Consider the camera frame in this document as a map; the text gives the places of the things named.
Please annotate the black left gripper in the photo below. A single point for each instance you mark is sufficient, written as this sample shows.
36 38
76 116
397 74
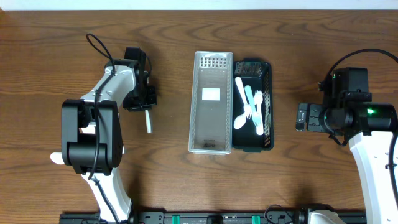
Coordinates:
144 101

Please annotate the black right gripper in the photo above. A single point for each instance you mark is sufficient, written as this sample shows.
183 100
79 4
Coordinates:
314 124

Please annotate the white plastic spoon top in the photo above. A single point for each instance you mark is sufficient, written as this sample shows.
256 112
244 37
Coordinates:
148 121

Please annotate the white plastic fork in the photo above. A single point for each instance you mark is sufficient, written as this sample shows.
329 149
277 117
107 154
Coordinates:
258 99
254 115

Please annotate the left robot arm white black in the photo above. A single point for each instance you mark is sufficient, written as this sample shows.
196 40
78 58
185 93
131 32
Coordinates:
92 142

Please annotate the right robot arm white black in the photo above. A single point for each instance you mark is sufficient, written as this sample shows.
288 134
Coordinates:
349 117

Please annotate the white label sticker in basket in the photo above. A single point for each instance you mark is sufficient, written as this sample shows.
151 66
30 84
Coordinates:
210 94

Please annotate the dark green plastic basket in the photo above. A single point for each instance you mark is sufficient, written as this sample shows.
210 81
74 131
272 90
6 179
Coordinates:
258 75

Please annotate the translucent white plastic basket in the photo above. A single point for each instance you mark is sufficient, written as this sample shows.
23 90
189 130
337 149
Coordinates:
211 121

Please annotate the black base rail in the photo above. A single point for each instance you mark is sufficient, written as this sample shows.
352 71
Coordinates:
314 213

